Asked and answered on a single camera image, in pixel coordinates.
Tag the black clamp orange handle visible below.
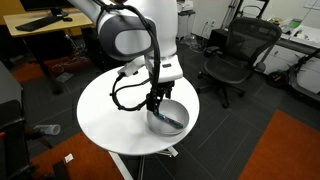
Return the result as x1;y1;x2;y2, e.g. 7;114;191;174
0;128;54;150

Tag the white paper scrap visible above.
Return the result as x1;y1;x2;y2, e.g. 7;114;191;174
64;153;75;164

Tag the grey round bowl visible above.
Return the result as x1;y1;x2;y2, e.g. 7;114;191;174
146;98;191;137

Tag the dark marker with teal cap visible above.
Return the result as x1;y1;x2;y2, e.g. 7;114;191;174
156;112;185;130

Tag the black monitor with stand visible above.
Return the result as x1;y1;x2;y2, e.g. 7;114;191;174
19;0;75;19

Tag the light wooden desk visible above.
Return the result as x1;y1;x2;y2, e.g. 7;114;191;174
3;7;95;95

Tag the white cabinet desk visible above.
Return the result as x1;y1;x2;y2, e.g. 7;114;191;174
255;23;320;88

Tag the black electric scooter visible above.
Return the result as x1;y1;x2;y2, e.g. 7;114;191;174
264;49;320;103

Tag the black box on floor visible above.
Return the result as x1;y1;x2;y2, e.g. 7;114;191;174
207;27;232;58

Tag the black mesh office chair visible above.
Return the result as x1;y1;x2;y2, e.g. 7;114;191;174
196;17;283;110

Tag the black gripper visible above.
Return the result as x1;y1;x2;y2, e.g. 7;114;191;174
147;80;176;116

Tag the white round table base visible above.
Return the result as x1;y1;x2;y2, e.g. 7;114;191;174
108;145;180;180

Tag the black keyboard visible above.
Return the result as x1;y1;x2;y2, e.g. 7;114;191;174
14;14;63;33

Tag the grey flat floor plate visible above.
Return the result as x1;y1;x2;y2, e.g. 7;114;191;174
54;72;75;84

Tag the black upright post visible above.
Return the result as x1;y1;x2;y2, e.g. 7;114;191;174
51;161;72;180

